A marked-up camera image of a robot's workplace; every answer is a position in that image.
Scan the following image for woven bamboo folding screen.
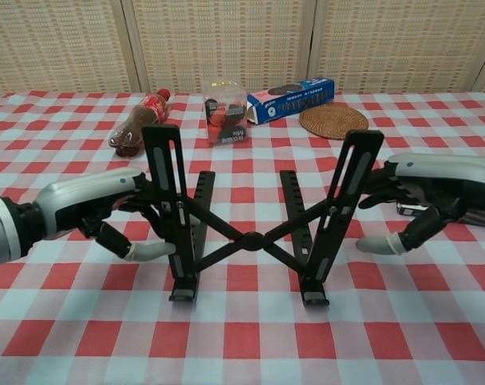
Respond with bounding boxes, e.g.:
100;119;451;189
0;0;485;96

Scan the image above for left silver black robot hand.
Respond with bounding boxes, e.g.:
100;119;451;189
33;167;178;262

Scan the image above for red white checkered tablecloth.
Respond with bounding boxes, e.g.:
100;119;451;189
0;90;485;385

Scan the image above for clear plastic snack box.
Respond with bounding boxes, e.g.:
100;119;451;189
201;79;250;148

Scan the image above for round woven rattan coaster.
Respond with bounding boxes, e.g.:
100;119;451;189
298;104;370;140

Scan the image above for black folding laptop stand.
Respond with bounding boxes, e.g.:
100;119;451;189
141;124;386;308

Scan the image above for blue Oreo cookie box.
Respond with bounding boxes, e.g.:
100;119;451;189
245;78;335;125

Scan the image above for cola bottle with red label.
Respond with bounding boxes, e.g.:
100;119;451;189
107;88;172;158

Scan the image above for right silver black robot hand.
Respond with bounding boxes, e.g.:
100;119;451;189
356;152;485;256

